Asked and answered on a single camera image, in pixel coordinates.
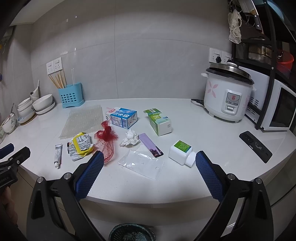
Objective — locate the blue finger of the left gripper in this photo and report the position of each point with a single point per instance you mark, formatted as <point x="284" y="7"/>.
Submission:
<point x="6" y="150"/>
<point x="19" y="157"/>

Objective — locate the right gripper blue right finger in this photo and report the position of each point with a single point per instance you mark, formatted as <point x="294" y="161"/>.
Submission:
<point x="209" y="175"/>

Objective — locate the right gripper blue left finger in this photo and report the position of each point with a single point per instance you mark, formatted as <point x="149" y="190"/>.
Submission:
<point x="86" y="174"/>

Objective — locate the small white ointment tube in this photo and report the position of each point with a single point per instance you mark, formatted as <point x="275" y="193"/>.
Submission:
<point x="58" y="155"/>

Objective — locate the yellow snack wrapper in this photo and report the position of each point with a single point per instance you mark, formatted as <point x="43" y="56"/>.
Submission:
<point x="80" y="146"/>

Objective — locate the white green label pill bottle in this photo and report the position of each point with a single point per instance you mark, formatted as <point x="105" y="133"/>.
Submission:
<point x="182" y="153"/>

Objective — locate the red mesh net bag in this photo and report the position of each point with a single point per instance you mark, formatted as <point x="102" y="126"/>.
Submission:
<point x="104" y="141"/>

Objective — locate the bubble wrap sheet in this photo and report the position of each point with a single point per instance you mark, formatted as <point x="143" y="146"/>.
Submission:
<point x="86" y="120"/>

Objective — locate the purple sachet box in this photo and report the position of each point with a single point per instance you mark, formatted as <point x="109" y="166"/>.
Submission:
<point x="156" y="152"/>

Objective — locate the white tissue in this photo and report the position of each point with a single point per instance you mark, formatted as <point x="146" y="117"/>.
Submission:
<point x="131" y="139"/>

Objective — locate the clear plastic zip bag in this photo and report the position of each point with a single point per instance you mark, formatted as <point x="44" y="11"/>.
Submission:
<point x="142" y="164"/>

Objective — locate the blue white milk carton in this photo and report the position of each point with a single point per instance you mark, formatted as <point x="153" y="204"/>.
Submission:
<point x="122" y="117"/>

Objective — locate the green white medicine box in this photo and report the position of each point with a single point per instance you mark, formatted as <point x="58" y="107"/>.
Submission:
<point x="161" y="124"/>

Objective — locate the teal mesh trash bin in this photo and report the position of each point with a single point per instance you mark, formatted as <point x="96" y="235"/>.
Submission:
<point x="131" y="231"/>

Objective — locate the black kitchen rack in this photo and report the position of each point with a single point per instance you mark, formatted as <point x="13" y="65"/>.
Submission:
<point x="267" y="26"/>

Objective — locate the patterned small bowl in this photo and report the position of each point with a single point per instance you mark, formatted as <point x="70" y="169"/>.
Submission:
<point x="9" y="123"/>

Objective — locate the stacked white bowls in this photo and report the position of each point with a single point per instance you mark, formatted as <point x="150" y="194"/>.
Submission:
<point x="26" y="111"/>

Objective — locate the black remote control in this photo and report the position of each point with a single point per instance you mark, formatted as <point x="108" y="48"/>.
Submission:
<point x="254" y="143"/>

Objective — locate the white bowl on plate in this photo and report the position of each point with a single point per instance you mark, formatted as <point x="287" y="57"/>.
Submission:
<point x="44" y="104"/>

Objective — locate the blue chopstick holder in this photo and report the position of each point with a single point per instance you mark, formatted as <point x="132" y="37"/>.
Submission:
<point x="71" y="96"/>

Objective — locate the wooden chopsticks bundle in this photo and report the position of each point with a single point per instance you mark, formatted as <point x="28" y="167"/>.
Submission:
<point x="58" y="79"/>

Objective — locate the white microwave oven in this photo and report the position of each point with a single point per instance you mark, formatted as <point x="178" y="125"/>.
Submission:
<point x="271" y="105"/>

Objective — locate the white rice cooker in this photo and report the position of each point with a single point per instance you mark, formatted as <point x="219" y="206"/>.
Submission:
<point x="228" y="90"/>

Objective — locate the hanging white cloth net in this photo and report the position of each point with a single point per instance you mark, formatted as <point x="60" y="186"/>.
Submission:
<point x="234" y="20"/>

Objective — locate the left wall socket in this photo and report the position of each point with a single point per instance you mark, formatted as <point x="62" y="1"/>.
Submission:
<point x="54" y="66"/>

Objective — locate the wall socket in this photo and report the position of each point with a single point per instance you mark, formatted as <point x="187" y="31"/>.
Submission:
<point x="54" y="66"/>
<point x="218" y="56"/>

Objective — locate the right wall socket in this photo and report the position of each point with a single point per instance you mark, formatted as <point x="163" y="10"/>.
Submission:
<point x="218" y="56"/>

